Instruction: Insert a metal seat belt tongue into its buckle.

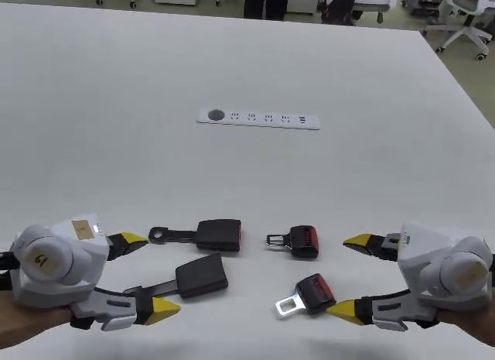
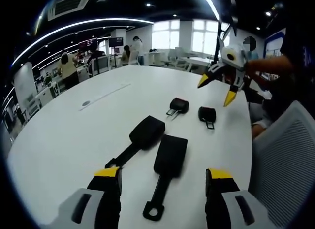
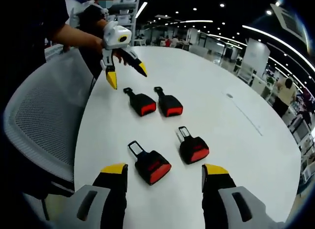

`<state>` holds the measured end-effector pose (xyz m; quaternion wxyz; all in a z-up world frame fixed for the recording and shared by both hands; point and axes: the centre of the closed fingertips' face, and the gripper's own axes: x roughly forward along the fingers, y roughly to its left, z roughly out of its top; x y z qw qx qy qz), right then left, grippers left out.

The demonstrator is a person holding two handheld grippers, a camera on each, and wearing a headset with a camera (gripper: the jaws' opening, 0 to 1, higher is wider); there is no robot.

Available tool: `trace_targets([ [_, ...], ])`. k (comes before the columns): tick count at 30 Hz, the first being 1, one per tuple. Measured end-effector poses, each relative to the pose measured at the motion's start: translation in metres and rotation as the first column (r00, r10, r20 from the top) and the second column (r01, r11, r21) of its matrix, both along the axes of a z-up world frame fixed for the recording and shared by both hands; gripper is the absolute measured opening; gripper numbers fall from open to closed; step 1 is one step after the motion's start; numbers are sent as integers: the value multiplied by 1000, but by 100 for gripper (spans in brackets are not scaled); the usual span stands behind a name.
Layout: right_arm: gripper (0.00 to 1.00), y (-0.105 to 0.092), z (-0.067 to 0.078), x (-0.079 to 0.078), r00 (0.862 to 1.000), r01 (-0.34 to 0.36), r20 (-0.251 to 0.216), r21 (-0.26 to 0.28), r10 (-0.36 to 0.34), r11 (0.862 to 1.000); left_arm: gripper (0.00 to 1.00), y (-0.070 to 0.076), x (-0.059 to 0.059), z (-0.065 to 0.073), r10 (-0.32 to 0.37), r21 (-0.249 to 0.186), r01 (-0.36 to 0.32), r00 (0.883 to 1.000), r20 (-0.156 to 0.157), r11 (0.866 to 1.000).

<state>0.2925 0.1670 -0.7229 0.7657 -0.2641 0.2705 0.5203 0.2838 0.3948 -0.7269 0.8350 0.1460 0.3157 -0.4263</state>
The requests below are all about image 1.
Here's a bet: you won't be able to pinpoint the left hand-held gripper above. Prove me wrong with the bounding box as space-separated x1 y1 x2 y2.
7 214 182 332

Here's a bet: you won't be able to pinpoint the seat belt buckle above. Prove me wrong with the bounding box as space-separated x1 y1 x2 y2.
148 218 243 253
123 252 230 300

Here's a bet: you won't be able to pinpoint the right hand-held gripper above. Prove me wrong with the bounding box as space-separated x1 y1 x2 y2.
326 220 494 332

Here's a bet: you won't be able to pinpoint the person's right forearm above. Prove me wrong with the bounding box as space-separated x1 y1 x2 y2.
435 306 495 346

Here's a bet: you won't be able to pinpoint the person's left forearm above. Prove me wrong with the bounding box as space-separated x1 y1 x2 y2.
0 293 75 346

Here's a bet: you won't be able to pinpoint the seat belt tongue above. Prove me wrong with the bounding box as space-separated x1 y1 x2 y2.
275 273 337 319
265 225 322 261

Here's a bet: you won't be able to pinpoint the white power strip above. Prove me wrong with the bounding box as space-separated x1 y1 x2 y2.
196 107 323 132

